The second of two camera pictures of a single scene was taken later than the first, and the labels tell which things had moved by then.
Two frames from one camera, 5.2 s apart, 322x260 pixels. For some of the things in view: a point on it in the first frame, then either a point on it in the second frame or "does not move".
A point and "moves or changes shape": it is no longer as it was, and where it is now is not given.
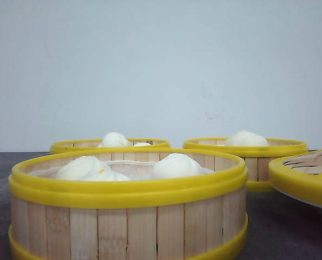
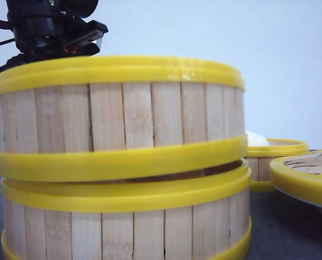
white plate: x=301 y=201 does not move
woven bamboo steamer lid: x=309 y=176 does not move
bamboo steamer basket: x=93 y=145 moves or changes shape
